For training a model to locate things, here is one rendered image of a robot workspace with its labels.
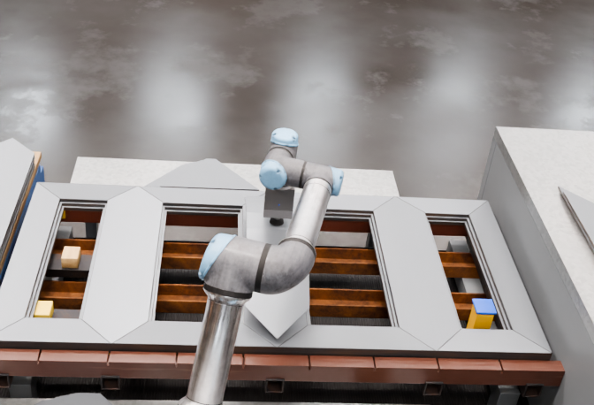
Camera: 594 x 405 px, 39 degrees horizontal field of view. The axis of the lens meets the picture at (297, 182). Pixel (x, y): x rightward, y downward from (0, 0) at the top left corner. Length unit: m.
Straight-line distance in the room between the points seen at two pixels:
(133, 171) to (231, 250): 1.30
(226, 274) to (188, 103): 3.30
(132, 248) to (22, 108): 2.59
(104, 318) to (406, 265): 0.94
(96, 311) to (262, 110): 2.88
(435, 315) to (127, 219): 1.01
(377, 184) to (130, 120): 2.13
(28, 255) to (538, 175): 1.64
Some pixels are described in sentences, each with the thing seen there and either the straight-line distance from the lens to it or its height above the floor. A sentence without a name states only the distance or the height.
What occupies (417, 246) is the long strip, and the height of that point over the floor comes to 0.85.
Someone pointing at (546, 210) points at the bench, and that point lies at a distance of 2.73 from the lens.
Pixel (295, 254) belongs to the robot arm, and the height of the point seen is 1.30.
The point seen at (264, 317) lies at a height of 0.90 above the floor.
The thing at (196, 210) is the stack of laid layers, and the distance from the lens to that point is 2.84.
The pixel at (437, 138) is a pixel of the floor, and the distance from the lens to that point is 5.09.
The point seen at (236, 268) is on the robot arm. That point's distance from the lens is 1.92.
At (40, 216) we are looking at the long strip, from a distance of 2.81.
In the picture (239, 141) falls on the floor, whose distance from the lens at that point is 4.81.
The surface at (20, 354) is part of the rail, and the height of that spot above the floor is 0.83.
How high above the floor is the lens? 2.51
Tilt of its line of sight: 34 degrees down
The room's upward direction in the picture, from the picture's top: 6 degrees clockwise
